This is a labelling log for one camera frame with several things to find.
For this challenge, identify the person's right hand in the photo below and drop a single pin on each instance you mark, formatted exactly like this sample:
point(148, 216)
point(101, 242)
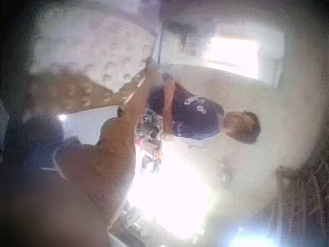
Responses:
point(151, 68)

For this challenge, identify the person's right fingers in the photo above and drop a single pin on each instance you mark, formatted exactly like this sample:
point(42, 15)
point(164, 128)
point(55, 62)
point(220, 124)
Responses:
point(148, 61)

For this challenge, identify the brown cardboard egg tray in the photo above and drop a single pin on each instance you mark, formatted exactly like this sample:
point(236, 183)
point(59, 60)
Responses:
point(77, 90)

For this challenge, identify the white bumpy egg tray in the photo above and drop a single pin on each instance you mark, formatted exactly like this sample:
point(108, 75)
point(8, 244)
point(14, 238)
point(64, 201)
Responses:
point(97, 46)

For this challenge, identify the dark shelf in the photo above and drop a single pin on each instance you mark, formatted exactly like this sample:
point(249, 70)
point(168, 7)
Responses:
point(185, 18)

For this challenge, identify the heap of dark clutter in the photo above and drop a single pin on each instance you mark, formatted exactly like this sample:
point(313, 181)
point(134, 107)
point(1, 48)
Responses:
point(150, 133)

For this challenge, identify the bright window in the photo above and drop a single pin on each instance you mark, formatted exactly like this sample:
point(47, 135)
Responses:
point(235, 56)

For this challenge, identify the grey box with round knobs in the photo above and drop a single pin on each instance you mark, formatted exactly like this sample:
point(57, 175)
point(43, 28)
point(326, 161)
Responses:
point(133, 223)

